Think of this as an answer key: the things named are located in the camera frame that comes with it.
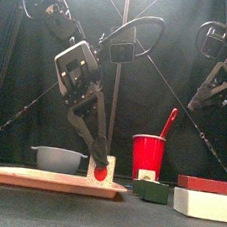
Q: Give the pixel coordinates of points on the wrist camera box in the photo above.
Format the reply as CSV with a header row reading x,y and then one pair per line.
x,y
213,43
122,47

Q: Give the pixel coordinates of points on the red plastic cup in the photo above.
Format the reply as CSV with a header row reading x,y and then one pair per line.
x,y
147,155

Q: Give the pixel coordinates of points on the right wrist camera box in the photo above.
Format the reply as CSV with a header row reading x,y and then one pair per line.
x,y
213,43

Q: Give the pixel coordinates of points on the pink rectangular plate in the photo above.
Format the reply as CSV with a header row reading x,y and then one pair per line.
x,y
50,180

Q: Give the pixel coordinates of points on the red plastic spoon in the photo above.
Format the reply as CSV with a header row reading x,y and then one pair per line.
x,y
170,122

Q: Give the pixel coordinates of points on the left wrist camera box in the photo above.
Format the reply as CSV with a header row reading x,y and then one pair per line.
x,y
122,47

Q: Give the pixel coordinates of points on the vertical metal frame pole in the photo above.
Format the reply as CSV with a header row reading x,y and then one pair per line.
x,y
116,85

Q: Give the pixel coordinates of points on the green sushi piece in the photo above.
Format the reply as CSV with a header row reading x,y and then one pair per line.
x,y
154,192

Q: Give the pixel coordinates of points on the white nigiri with red topping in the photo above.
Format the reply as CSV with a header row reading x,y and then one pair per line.
x,y
201,203

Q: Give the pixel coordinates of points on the white sushi roll red centre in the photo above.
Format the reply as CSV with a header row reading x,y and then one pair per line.
x,y
105,180

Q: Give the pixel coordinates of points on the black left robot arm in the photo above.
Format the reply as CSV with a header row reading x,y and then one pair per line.
x,y
48,5

